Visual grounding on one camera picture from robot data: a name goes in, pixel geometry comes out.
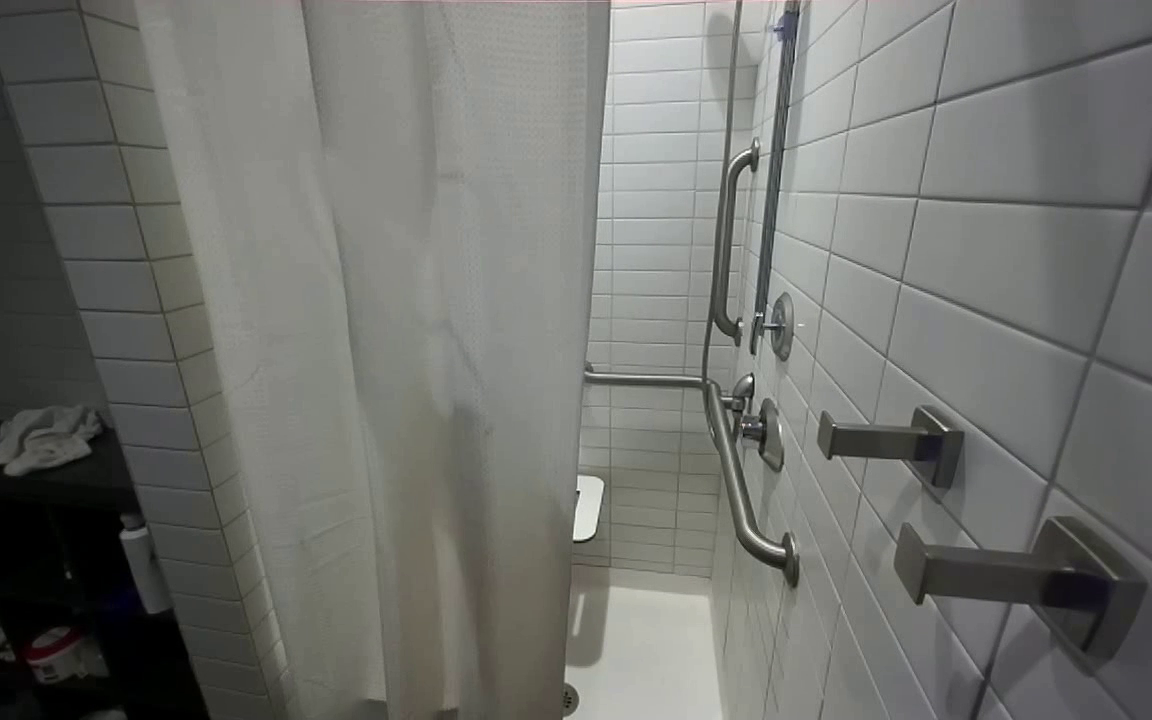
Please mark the white shower curtain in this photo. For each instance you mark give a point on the white shower curtain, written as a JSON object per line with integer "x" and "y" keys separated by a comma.
{"x": 378, "y": 333}

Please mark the black storage shelf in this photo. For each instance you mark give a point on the black storage shelf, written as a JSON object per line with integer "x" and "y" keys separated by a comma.
{"x": 56, "y": 534}

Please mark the metal shower slider rail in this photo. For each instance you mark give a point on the metal shower slider rail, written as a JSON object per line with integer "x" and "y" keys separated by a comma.
{"x": 772, "y": 173}

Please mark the square metal wall hook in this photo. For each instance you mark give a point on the square metal wall hook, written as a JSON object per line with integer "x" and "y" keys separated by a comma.
{"x": 1071, "y": 581}
{"x": 920, "y": 440}

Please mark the white plastic bottle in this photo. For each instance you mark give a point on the white plastic bottle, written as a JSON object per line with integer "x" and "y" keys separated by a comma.
{"x": 144, "y": 566}

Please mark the white and red plastic bag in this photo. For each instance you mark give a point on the white and red plastic bag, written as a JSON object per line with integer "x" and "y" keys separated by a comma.
{"x": 63, "y": 653}

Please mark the metal shower valve with lever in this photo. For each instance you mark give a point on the metal shower valve with lever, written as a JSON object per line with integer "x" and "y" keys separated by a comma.
{"x": 766, "y": 434}

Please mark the round floor drain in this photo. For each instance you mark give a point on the round floor drain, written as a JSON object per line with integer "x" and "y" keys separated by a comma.
{"x": 571, "y": 695}

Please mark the round metal valve plate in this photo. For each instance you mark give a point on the round metal valve plate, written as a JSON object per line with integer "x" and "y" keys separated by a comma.
{"x": 782, "y": 326}

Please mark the white folding shower seat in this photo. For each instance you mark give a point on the white folding shower seat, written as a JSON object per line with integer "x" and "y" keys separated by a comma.
{"x": 589, "y": 507}

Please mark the short horizontal metal grab bar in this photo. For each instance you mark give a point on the short horizontal metal grab bar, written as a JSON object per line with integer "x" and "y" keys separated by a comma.
{"x": 642, "y": 381}

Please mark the vertical metal grab bar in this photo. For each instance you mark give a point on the vertical metal grab bar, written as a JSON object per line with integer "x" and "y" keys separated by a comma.
{"x": 721, "y": 242}

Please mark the crumpled white towel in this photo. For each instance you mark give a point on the crumpled white towel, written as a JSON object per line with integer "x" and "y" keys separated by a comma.
{"x": 36, "y": 436}

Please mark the long metal grab bar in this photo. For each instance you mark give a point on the long metal grab bar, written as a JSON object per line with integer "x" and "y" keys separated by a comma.
{"x": 738, "y": 494}

